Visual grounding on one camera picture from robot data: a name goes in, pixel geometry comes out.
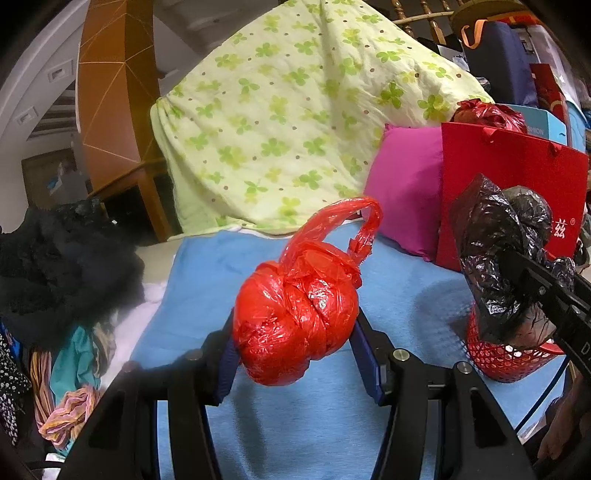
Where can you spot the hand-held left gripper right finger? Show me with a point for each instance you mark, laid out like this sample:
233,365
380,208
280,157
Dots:
367,364

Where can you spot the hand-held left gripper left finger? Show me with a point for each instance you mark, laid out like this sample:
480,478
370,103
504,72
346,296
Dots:
226,369

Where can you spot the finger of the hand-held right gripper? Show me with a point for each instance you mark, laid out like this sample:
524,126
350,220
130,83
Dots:
531,281

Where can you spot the black plastic bag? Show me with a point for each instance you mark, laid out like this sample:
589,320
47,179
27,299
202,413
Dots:
498,240

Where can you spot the red mesh plastic basket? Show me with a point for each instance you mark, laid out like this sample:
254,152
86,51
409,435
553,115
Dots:
508,364

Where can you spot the red plastic bag ball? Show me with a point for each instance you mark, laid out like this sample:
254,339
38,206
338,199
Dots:
295,318

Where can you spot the person's right hand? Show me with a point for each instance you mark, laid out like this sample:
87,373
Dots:
570,424

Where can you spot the blue towel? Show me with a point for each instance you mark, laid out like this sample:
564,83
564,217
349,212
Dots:
295,429

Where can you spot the red paper gift bag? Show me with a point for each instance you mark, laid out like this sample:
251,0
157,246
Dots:
508,157

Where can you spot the teal cloth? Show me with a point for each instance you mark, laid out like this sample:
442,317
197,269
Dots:
76,360

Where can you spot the pink pillow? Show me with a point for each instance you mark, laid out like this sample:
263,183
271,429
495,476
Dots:
406,184

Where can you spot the light blue cardboard box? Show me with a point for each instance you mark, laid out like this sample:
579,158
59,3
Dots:
549,122

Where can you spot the striped cloth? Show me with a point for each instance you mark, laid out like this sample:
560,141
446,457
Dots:
69,415

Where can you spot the knotted red plastic bag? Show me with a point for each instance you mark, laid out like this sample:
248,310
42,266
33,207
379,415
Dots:
489,115

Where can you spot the wooden cabinet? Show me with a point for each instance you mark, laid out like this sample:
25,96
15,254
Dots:
152,194

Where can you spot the black fuzzy garment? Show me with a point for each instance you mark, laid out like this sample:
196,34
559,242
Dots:
60,272

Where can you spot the tall red box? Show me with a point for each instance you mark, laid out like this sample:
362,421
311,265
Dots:
547,87

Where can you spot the black white floral cloth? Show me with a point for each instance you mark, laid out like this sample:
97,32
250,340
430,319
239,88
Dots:
11,387

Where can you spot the green clover print blanket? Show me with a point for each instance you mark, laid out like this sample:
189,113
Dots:
286,115

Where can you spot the wooden door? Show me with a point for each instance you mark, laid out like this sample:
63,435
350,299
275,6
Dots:
41,180

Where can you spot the wooden stair railing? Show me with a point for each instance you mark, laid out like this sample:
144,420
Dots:
425,14

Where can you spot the orange wooden column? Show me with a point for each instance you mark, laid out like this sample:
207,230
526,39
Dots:
115,92

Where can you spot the recessed ceiling light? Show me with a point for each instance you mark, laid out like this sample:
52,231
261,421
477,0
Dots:
26,115
60,70

